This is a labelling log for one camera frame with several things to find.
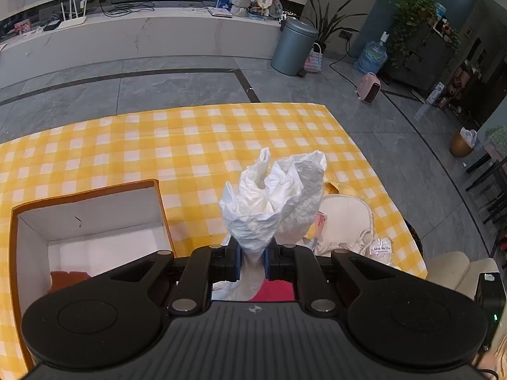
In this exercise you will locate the white plastic bag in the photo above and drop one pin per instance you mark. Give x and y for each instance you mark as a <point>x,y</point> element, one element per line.
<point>274,200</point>

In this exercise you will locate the grey metal trash bin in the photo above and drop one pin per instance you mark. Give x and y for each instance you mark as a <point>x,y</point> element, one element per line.
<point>295,42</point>

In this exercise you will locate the clear flower gift bag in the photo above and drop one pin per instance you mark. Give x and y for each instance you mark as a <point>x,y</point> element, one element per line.
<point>380,250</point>

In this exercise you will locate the red mat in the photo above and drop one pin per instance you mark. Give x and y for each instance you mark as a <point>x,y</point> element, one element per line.
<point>276,291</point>

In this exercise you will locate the dark cabinet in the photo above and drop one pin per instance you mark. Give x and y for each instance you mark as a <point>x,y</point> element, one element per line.
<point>427,55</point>

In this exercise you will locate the blue water jug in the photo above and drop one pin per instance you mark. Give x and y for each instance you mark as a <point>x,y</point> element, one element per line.
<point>373,56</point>

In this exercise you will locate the orange round basket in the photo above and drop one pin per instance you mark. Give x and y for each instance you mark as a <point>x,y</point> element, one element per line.
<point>463,142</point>

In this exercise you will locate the pink woven handbag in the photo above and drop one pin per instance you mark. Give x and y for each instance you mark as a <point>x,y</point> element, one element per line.
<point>313,63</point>

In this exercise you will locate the cream sofa armrest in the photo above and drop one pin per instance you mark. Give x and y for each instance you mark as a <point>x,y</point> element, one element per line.
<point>455,271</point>

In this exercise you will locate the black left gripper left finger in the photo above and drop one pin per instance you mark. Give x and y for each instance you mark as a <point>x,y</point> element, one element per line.
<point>197,274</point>

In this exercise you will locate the cream fabric slipper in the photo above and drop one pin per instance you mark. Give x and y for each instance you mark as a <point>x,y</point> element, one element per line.
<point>342,222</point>

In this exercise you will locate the trailing ivy plant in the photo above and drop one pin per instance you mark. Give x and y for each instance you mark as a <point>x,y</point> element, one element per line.
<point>408,18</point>

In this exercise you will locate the yellow checkered tablecloth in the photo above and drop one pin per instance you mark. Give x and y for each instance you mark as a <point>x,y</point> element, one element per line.
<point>192,152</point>

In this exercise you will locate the pink small heater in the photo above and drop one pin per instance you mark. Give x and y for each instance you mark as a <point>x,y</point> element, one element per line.
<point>368,88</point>

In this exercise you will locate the green leafy floor plant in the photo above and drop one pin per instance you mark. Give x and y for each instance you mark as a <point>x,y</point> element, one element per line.
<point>327,23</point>

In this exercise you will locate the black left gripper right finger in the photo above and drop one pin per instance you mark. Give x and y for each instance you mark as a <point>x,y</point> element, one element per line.
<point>298,265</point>

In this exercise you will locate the white marble tv console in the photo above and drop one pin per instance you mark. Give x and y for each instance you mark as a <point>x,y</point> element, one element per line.
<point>162,32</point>

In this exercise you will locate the white wifi router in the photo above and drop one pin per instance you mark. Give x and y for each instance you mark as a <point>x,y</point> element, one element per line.
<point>73,13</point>

